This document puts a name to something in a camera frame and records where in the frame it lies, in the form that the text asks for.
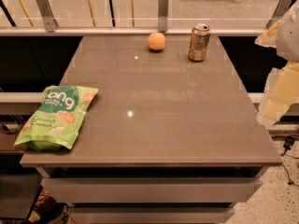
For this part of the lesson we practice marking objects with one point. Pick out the metal railing bracket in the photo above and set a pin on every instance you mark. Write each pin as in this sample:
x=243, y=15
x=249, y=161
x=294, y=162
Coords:
x=281, y=9
x=50, y=23
x=162, y=15

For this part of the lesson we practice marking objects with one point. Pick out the left metal railing bracket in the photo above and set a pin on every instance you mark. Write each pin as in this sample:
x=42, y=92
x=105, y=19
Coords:
x=50, y=23

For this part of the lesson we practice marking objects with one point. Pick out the metal railing bar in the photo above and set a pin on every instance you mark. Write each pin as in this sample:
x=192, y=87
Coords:
x=119, y=31

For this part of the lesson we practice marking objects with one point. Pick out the orange fruit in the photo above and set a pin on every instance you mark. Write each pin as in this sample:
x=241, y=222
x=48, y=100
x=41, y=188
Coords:
x=156, y=41

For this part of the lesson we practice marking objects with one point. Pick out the lower grey drawer front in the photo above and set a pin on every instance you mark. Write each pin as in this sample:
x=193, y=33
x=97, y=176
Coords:
x=172, y=215

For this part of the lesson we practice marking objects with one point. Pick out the grey drawer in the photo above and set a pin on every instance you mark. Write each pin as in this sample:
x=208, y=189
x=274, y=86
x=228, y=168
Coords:
x=172, y=215
x=151, y=190

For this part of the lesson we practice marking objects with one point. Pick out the upper grey drawer front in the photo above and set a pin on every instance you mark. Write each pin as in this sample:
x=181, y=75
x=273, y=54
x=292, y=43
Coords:
x=151, y=190

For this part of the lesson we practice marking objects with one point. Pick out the green rice chip bag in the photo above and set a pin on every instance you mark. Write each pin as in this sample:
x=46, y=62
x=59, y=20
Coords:
x=57, y=121

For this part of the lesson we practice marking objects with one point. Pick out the gold soda can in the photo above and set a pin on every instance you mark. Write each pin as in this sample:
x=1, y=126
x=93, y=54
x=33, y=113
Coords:
x=199, y=41

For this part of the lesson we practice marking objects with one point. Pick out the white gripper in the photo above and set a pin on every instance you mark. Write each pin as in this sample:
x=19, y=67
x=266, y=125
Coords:
x=290, y=37

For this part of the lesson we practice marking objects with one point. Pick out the black power adapter with cable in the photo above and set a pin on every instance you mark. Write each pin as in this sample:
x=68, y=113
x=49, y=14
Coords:
x=288, y=144

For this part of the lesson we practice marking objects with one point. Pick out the right metal railing bracket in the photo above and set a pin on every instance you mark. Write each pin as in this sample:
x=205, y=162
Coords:
x=281, y=9

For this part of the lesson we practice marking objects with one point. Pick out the middle metal railing bracket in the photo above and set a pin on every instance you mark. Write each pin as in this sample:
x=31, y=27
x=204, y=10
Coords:
x=162, y=15

